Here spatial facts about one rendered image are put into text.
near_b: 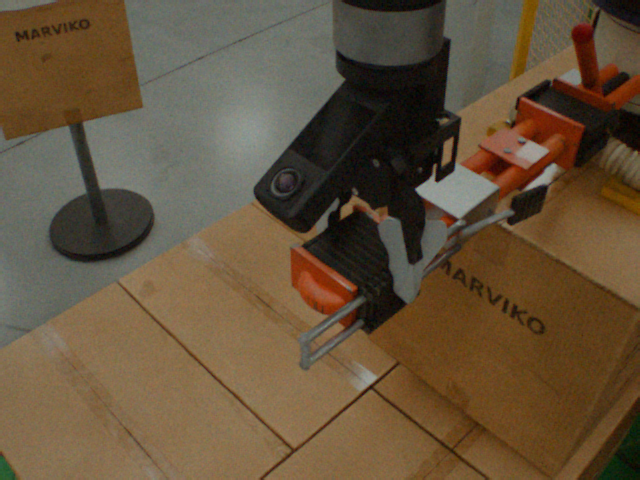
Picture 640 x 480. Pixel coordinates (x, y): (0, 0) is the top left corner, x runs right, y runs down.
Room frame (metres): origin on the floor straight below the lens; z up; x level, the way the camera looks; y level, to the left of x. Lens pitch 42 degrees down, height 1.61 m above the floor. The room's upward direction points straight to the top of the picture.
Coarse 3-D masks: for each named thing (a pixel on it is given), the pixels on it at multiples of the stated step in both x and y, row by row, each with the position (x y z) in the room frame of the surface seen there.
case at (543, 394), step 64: (576, 64) 1.06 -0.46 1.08; (512, 192) 0.69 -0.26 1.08; (576, 192) 0.69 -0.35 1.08; (512, 256) 0.60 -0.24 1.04; (576, 256) 0.56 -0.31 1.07; (448, 320) 0.66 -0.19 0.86; (512, 320) 0.58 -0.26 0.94; (576, 320) 0.53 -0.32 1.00; (448, 384) 0.64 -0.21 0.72; (512, 384) 0.56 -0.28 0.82; (576, 384) 0.50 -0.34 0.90; (512, 448) 0.54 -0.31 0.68; (576, 448) 0.52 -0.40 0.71
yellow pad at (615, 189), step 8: (608, 184) 0.68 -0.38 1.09; (616, 184) 0.68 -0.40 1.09; (624, 184) 0.68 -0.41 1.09; (608, 192) 0.67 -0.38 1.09; (616, 192) 0.67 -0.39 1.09; (624, 192) 0.67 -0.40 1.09; (632, 192) 0.67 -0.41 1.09; (616, 200) 0.66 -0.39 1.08; (624, 200) 0.66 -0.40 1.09; (632, 200) 0.65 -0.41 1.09; (632, 208) 0.65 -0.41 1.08
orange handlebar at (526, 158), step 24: (600, 72) 0.76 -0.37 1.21; (624, 96) 0.71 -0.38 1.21; (528, 120) 0.64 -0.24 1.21; (480, 144) 0.59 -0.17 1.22; (504, 144) 0.59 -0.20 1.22; (528, 144) 0.59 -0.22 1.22; (552, 144) 0.59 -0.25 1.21; (480, 168) 0.56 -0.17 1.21; (504, 168) 0.58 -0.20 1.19; (528, 168) 0.55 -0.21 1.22; (504, 192) 0.52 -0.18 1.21; (384, 216) 0.47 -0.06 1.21; (312, 288) 0.38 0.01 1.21
